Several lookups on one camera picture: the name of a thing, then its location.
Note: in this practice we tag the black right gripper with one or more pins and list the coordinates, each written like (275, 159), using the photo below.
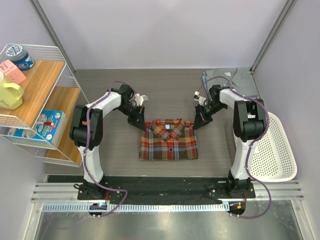
(199, 120)

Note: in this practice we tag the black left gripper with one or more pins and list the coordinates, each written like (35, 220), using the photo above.
(138, 120)

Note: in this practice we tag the red brown plaid shirt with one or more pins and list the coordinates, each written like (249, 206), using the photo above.
(168, 140)

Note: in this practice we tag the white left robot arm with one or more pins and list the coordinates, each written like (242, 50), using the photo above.
(87, 125)

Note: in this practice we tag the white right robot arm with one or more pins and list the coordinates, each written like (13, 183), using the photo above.
(250, 123)

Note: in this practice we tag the folded light blue shirt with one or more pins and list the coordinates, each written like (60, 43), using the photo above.
(204, 79)

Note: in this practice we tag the folded grey button shirt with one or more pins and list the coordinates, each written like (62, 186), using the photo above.
(241, 79)

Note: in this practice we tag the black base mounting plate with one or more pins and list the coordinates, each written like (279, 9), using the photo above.
(141, 188)

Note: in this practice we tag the white perforated plastic basket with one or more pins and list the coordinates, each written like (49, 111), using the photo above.
(271, 158)

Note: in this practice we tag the blue product box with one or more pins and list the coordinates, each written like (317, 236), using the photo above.
(46, 131)

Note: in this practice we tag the yellow plastic pitcher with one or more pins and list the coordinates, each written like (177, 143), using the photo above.
(11, 94)

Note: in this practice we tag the blue round tin can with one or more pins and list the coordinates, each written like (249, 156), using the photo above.
(19, 56)

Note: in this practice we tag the pink small box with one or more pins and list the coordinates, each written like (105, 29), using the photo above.
(11, 71)

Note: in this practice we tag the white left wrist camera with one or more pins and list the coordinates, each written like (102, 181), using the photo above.
(139, 99)

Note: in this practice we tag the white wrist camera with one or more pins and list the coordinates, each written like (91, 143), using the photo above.
(200, 99)
(139, 99)

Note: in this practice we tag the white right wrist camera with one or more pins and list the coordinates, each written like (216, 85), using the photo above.
(200, 99)

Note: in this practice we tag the white slotted cable duct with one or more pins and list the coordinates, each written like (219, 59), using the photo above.
(99, 207)

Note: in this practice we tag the white wire wooden shelf rack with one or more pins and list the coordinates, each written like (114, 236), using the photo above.
(50, 85)

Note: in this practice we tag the aluminium frame rail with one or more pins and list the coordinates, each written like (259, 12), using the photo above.
(64, 192)

